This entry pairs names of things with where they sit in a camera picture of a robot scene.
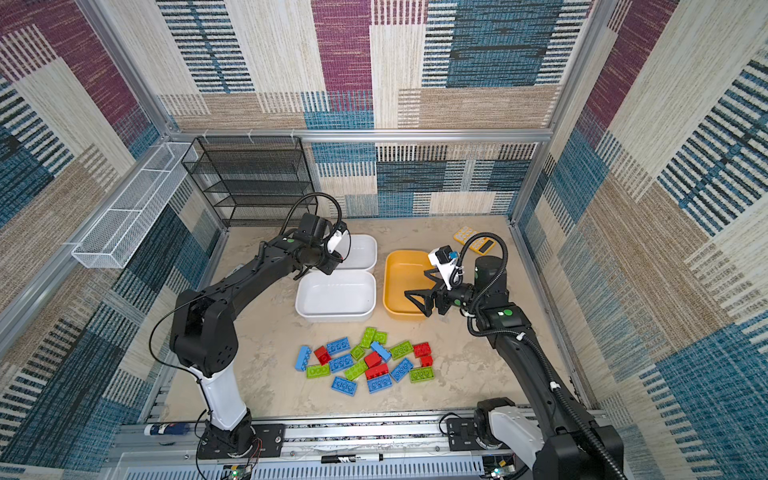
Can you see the green diagonal long brick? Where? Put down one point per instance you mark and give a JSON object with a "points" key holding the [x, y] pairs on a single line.
{"points": [[356, 370]]}

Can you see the yellow calculator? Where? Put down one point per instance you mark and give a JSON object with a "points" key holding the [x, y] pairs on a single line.
{"points": [[480, 246]]}

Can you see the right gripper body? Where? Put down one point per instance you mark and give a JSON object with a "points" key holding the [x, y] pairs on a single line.
{"points": [[461, 296]]}

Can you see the blue diagonal brick right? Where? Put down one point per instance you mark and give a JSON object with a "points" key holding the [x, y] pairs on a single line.
{"points": [[402, 370]]}

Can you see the yellow plastic bin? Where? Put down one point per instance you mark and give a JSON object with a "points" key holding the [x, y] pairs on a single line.
{"points": [[404, 270]]}

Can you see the red long centre brick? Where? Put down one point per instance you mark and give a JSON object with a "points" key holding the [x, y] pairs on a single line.
{"points": [[377, 371]]}

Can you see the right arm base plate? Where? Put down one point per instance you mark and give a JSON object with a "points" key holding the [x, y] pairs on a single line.
{"points": [[462, 435]]}

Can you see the white plastic bin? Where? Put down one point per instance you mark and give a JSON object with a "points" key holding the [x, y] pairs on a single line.
{"points": [[360, 252], [343, 296]]}

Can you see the small green brick top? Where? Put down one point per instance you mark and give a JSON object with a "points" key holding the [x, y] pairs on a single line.
{"points": [[381, 337]]}

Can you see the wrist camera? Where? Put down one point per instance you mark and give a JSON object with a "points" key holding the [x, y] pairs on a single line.
{"points": [[337, 240], [446, 261]]}

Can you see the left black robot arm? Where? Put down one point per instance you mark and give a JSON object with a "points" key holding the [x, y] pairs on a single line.
{"points": [[204, 338]]}

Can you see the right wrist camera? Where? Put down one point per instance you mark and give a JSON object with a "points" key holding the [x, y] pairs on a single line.
{"points": [[446, 261]]}

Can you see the green brick top tall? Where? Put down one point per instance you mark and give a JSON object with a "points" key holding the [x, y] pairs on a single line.
{"points": [[368, 337]]}

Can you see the near white plastic bin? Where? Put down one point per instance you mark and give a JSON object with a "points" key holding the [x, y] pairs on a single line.
{"points": [[343, 296]]}

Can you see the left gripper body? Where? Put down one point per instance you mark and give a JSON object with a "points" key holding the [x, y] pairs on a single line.
{"points": [[324, 260]]}

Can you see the black wire shelf rack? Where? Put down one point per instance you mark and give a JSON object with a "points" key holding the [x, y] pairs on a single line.
{"points": [[251, 181]]}

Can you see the blue white marker pen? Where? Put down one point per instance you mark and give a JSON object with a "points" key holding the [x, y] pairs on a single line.
{"points": [[167, 429]]}

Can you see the white wire mesh basket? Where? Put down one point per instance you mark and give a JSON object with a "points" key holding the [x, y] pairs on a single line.
{"points": [[117, 234]]}

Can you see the far white plastic bin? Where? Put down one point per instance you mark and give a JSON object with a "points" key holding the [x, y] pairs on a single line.
{"points": [[360, 252]]}

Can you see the black marker on rail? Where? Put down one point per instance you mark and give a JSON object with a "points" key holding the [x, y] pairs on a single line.
{"points": [[351, 458]]}

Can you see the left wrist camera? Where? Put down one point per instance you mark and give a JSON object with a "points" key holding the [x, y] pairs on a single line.
{"points": [[337, 240]]}

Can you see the light blue brick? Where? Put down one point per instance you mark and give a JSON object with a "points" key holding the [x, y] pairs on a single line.
{"points": [[303, 358], [381, 351]]}

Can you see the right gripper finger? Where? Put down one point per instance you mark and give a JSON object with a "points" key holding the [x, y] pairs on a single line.
{"points": [[426, 294], [428, 305]]}

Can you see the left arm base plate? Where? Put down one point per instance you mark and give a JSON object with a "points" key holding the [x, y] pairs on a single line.
{"points": [[245, 441]]}

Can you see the red centre square brick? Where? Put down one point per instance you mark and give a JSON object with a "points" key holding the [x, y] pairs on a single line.
{"points": [[372, 360]]}

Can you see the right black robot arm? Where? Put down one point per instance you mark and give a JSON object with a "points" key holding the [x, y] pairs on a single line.
{"points": [[564, 440]]}

